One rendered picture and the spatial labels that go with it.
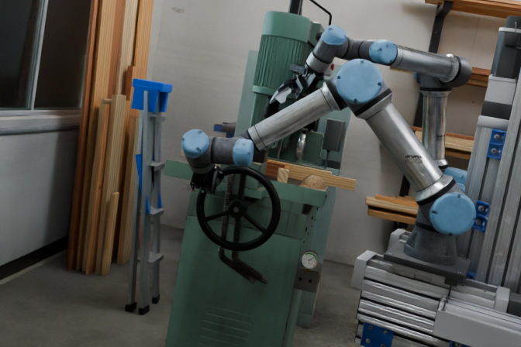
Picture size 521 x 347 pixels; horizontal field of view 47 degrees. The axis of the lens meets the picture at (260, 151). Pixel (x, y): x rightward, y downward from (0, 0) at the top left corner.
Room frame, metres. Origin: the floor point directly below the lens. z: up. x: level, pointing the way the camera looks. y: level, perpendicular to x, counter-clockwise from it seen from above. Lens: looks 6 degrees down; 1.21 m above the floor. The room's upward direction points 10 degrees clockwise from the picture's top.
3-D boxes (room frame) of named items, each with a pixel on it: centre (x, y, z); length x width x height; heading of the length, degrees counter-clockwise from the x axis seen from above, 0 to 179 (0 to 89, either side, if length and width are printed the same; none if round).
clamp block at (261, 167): (2.14, 0.05, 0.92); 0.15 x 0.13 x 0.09; 81
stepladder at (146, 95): (3.05, 0.54, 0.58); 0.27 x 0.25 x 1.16; 81
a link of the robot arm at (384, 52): (2.06, -0.49, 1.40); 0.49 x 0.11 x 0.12; 119
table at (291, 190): (2.22, 0.03, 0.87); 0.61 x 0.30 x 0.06; 81
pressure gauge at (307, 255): (2.07, -0.24, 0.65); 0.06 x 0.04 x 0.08; 81
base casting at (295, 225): (2.44, -0.03, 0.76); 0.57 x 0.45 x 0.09; 171
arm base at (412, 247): (1.73, -0.54, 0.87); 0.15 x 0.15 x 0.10
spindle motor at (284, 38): (2.32, -0.01, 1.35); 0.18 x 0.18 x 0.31
